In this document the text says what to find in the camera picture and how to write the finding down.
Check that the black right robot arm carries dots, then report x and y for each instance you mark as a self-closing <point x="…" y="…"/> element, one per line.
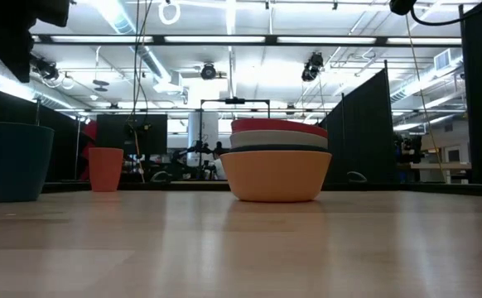
<point x="401" y="6"/>

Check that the dark blue plastic cup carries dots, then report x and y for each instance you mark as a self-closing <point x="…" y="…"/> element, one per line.
<point x="17" y="161"/>

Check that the orange plastic cup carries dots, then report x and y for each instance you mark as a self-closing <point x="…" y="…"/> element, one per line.
<point x="105" y="169"/>

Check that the grey frame brace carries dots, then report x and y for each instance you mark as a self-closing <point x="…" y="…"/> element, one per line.
<point x="154" y="176"/>

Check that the wooden background desk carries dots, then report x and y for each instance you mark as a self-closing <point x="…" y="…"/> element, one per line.
<point x="435" y="165"/>

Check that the orange plastic bowl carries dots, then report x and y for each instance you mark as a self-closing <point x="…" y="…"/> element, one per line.
<point x="276" y="176"/>

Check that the red plastic bowl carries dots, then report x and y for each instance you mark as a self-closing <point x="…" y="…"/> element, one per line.
<point x="274" y="125"/>

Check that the black desk equipment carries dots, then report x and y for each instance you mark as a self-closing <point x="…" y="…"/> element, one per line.
<point x="408" y="149"/>

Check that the black ceiling spotlight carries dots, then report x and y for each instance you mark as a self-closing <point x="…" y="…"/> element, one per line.
<point x="309" y="72"/>
<point x="208" y="71"/>
<point x="46" y="68"/>

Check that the white round column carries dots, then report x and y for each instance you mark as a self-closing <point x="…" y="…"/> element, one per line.
<point x="203" y="128"/>

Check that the white plastic bowl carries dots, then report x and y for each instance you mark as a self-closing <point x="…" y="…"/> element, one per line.
<point x="278" y="138"/>

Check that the dark blue plastic bowl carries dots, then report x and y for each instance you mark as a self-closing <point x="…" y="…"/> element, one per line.
<point x="278" y="147"/>

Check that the black background robot rig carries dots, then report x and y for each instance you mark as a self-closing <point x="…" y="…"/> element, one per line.
<point x="234" y="100"/>

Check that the white air vent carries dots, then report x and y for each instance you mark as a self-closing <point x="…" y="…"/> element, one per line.
<point x="446" y="60"/>

